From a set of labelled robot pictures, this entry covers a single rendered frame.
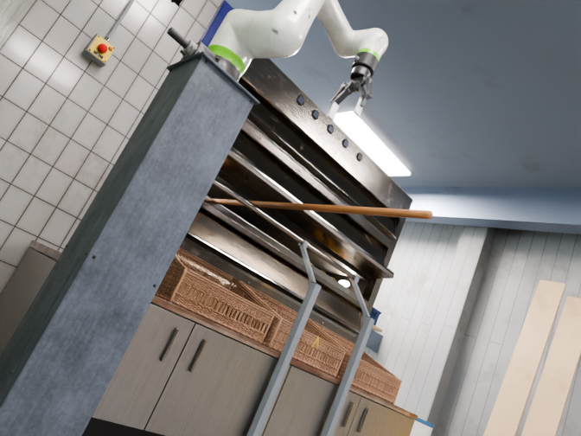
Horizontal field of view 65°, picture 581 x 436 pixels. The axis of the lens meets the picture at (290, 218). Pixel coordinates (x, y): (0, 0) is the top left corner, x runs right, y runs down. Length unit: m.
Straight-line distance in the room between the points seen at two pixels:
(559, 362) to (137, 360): 3.75
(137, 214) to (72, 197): 1.13
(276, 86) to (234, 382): 1.71
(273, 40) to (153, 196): 0.54
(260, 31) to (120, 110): 1.18
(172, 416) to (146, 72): 1.60
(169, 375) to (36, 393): 0.87
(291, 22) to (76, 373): 1.05
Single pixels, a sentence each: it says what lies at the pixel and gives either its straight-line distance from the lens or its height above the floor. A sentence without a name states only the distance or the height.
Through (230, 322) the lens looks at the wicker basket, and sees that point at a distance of 2.14.
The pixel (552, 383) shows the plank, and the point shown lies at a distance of 4.72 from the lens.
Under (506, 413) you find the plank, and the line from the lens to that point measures 4.69.
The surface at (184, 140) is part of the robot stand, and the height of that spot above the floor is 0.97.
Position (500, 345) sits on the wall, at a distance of 5.36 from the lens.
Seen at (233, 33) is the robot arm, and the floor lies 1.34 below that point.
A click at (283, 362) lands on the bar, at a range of 2.25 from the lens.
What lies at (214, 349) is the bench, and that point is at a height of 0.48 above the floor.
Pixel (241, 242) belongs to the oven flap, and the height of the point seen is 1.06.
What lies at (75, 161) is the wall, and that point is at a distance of 2.32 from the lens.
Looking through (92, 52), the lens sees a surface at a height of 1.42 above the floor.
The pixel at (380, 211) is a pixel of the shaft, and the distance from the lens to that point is 1.71.
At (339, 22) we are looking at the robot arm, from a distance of 1.93.
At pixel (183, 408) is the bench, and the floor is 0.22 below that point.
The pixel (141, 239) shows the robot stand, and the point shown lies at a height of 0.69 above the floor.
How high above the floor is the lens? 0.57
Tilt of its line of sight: 16 degrees up
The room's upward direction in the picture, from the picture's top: 24 degrees clockwise
